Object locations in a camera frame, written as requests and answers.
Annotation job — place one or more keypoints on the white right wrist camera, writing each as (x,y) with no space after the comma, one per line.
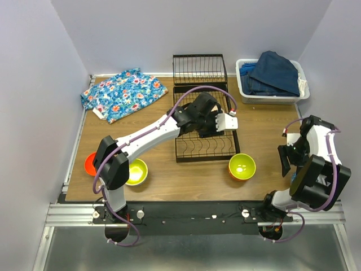
(291,138)

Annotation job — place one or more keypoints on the blue triangle pattern bowl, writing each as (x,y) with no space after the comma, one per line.
(293,177)

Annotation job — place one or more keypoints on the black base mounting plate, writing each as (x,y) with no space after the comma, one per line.
(201,217)

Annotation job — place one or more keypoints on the blue floral cloth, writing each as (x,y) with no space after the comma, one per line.
(123,94)

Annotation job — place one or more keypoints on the yellow-green bowl left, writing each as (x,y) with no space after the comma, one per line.
(138,172)

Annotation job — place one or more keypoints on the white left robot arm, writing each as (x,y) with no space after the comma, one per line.
(114,156)

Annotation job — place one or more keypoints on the green orange bowl right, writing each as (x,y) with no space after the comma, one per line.
(242,167)

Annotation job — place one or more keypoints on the white perforated basket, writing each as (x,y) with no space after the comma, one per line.
(257,99)

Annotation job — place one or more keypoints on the dark blue jeans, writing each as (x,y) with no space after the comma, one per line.
(272,75)

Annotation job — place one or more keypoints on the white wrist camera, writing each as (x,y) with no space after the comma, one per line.
(291,138)
(226,121)

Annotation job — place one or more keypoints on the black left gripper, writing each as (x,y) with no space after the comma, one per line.
(212,133)

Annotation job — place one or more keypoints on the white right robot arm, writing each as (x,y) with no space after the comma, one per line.
(320,176)

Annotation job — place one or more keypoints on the aluminium frame rail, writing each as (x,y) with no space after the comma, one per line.
(79,214)

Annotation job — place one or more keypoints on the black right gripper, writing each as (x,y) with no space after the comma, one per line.
(284,151)

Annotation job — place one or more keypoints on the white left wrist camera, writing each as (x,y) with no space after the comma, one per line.
(226,121)

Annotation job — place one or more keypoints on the white bowl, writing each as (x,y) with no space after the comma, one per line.
(216,109)

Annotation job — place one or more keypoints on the black wire dish rack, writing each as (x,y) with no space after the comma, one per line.
(189,71)

